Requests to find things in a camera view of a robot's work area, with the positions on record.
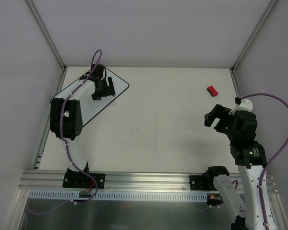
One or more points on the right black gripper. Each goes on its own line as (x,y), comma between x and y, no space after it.
(221,117)

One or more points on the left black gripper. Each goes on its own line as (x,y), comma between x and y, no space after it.
(105,88)

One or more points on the white whiteboard black rim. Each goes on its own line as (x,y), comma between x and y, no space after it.
(89,108)

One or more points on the red whiteboard eraser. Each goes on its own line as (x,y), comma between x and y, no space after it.
(213,92)

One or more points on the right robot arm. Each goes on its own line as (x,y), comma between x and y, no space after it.
(253,211)

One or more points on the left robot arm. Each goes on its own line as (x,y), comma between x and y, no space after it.
(66,123)

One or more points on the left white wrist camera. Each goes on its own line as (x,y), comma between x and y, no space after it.
(86,77)

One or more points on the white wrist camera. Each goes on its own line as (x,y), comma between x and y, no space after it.
(241,105)
(86,77)

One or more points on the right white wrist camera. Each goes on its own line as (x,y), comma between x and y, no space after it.
(241,105)

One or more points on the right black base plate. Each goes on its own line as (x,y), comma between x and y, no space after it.
(200,183)

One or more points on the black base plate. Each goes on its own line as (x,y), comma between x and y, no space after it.
(98,180)
(200,183)

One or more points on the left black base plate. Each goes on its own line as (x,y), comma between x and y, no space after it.
(98,180)

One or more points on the left aluminium frame post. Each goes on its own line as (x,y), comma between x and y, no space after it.
(40,23)

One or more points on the aluminium frame post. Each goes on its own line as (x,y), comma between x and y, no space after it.
(254,34)
(40,23)

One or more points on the aluminium mounting rail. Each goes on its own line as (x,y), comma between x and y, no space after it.
(114,181)

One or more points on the white slotted cable duct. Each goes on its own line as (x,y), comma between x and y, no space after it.
(120,196)

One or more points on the right aluminium frame post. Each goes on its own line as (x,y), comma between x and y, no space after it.
(254,34)

